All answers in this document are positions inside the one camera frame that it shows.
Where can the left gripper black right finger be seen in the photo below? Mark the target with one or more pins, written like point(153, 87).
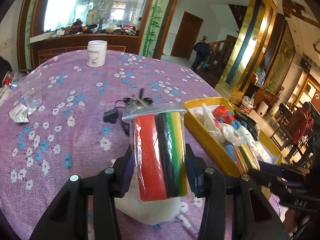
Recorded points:
point(253, 217)

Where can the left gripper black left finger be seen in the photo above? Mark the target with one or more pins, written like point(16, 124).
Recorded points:
point(67, 215)

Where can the white towel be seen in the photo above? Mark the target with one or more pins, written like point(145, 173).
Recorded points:
point(237, 137)

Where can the white cloth bundle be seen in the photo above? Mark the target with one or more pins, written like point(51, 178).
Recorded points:
point(150, 213)

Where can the black foil snack bag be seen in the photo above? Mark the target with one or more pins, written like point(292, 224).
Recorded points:
point(248, 123)

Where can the white bag red label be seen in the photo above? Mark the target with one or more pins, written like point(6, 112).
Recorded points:
point(211, 124)

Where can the red bag blue cloth bundle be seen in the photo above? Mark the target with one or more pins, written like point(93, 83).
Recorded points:
point(223, 115)

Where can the multicolour sponge strips pack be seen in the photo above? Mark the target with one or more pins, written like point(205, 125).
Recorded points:
point(158, 144)

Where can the yellow red sponge pack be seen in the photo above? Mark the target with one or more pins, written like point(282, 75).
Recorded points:
point(245, 158)

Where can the person in red jacket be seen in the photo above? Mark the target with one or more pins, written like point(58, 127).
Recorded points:
point(297, 127)

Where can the yellow rimmed white tray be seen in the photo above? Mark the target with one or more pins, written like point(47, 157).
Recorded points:
point(222, 154)

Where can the purple floral tablecloth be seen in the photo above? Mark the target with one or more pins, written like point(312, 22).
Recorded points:
point(67, 135)

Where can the small white wrapper packet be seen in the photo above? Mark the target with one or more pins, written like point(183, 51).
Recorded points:
point(19, 114)

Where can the black cup with clips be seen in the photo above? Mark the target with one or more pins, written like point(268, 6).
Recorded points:
point(124, 106)

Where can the clear plastic cup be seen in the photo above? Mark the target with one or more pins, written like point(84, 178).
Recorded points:
point(30, 86)

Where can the person in dark clothes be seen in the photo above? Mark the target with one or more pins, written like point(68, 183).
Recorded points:
point(202, 50)

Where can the white plastic jar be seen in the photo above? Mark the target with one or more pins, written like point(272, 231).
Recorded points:
point(96, 53)

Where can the wooden cabinet counter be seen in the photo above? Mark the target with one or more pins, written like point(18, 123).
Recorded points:
point(41, 51)

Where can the brown wooden door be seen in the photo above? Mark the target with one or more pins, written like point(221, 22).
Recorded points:
point(186, 36)

